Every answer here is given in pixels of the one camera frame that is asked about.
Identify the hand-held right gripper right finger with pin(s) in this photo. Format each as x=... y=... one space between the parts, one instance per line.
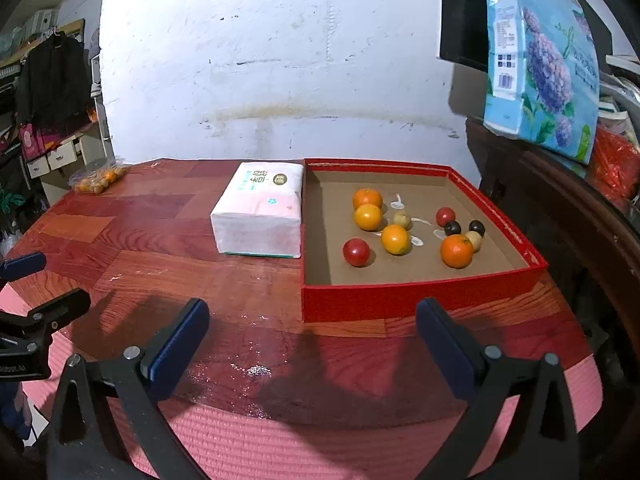
x=445 y=352

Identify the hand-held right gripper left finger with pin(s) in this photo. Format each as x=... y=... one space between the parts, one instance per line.
x=182 y=345

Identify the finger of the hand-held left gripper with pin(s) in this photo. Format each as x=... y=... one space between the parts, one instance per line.
x=55 y=310
x=22 y=266

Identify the red cardboard box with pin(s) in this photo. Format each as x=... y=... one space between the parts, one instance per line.
x=400 y=305

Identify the stemmed tangerine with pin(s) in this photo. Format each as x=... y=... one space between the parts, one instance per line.
x=456 y=251

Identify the small yellow orange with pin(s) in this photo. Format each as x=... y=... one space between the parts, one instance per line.
x=395 y=239

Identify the dark plum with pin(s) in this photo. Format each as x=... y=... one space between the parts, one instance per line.
x=476 y=227
x=452 y=228

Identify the small red tomato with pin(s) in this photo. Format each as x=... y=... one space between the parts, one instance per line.
x=445 y=215

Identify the small tan round fruit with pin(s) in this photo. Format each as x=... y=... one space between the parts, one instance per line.
x=401 y=219

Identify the deep orange mandarin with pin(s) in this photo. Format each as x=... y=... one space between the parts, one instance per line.
x=367 y=197

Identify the heap of tan longans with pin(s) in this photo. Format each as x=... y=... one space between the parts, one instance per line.
x=92 y=186

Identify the white drawer unit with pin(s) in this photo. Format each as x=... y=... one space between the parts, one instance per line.
x=55 y=157

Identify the clear plastic clamshell container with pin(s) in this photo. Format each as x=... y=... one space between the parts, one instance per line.
x=97 y=180

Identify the pink bag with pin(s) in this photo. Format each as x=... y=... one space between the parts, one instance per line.
x=32 y=142

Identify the pink tissue pack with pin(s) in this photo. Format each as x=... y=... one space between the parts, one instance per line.
x=260 y=220

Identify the pink ribbed mat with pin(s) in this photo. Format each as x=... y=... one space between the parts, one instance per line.
x=300 y=445

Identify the black jacket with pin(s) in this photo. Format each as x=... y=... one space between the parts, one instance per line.
x=50 y=85

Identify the dark wooden cabinet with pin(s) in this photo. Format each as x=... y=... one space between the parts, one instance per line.
x=550 y=200

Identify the red-orange plastic bag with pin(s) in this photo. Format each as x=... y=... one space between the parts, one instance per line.
x=615 y=165

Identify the blue hydrangea print packet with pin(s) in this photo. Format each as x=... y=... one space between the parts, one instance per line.
x=540 y=75

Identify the stack of papers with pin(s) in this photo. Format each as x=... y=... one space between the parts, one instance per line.
x=622 y=110

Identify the black monitor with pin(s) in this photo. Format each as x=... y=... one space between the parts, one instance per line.
x=462 y=15

